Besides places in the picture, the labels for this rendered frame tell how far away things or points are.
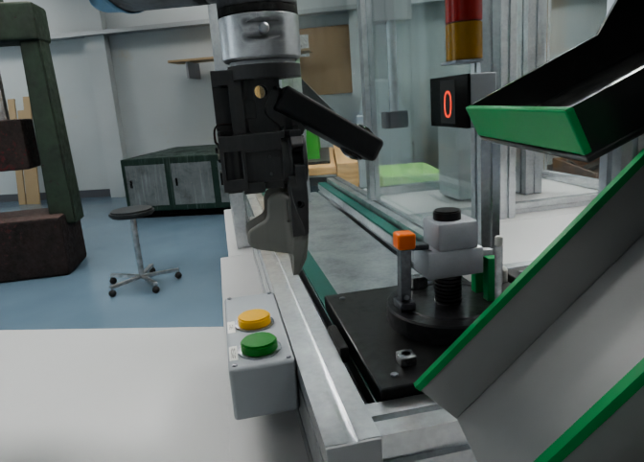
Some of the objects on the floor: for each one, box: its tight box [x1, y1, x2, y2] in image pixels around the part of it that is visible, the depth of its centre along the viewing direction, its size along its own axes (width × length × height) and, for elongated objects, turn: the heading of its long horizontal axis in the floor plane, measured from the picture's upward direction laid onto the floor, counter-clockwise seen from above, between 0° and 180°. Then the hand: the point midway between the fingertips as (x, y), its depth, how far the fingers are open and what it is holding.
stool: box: [108, 205, 182, 297], centre depth 376 cm, size 52×54×57 cm
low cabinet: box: [120, 145, 231, 219], centre depth 686 cm, size 183×170×72 cm
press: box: [0, 0, 86, 283], centre depth 408 cm, size 72×89×274 cm
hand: (301, 261), depth 54 cm, fingers closed
